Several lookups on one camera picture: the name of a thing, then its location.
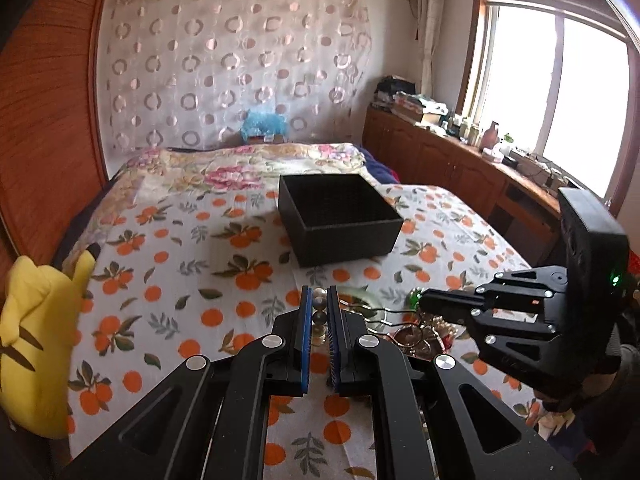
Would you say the white pearl bracelet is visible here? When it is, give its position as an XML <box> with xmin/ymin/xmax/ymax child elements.
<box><xmin>311</xmin><ymin>286</ymin><xmax>331</xmax><ymax>348</ymax></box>

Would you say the small pearl necklace green pendant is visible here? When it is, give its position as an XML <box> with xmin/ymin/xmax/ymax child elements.
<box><xmin>405</xmin><ymin>287</ymin><xmax>459</xmax><ymax>350</ymax></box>

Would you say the green jade bangle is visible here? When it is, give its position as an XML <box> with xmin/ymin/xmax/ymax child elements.
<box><xmin>336</xmin><ymin>285</ymin><xmax>393</xmax><ymax>332</ymax></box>

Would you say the silver metal bangle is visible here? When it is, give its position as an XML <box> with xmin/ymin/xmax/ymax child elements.
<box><xmin>383</xmin><ymin>310</ymin><xmax>448</xmax><ymax>361</ymax></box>

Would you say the person right hand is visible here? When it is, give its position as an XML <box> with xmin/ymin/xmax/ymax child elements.
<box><xmin>534</xmin><ymin>344</ymin><xmax>639</xmax><ymax>418</ymax></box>

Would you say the black square storage box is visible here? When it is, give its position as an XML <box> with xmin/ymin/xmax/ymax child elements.
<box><xmin>278</xmin><ymin>174</ymin><xmax>404</xmax><ymax>268</ymax></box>

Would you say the wooden low cabinet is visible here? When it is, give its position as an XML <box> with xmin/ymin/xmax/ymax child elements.
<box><xmin>362</xmin><ymin>107</ymin><xmax>565</xmax><ymax>266</ymax></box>

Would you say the orange print bed sheet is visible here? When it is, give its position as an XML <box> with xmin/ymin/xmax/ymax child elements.
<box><xmin>67</xmin><ymin>185</ymin><xmax>543</xmax><ymax>479</ymax></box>

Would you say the floral quilt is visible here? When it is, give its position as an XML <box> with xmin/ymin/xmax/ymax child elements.
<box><xmin>111</xmin><ymin>143</ymin><xmax>378</xmax><ymax>204</ymax></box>

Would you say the pink bottle on cabinet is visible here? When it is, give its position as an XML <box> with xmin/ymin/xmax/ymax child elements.
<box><xmin>480</xmin><ymin>122</ymin><xmax>499</xmax><ymax>152</ymax></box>

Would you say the blue plastic bag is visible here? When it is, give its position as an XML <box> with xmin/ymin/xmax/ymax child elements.
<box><xmin>240</xmin><ymin>110</ymin><xmax>288</xmax><ymax>144</ymax></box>

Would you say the pile of clothes and books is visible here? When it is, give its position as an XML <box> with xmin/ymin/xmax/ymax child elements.
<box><xmin>371</xmin><ymin>76</ymin><xmax>449</xmax><ymax>125</ymax></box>

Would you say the yellow plush toy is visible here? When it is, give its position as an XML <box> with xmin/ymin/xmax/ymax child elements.
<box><xmin>1</xmin><ymin>244</ymin><xmax>100</xmax><ymax>440</ymax></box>

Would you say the circle pattern sheer curtain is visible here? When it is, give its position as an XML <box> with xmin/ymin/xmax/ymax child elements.
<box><xmin>96</xmin><ymin>0</ymin><xmax>372</xmax><ymax>155</ymax></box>

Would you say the wooden wardrobe sliding door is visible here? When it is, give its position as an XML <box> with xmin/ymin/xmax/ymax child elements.
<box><xmin>1</xmin><ymin>0</ymin><xmax>107</xmax><ymax>271</ymax></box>

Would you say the beige window curtain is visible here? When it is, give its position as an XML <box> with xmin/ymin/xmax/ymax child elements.
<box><xmin>418</xmin><ymin>0</ymin><xmax>445</xmax><ymax>96</ymax></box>

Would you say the window with wooden frame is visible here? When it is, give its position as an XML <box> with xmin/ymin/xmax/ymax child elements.
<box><xmin>457</xmin><ymin>0</ymin><xmax>639</xmax><ymax>214</ymax></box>

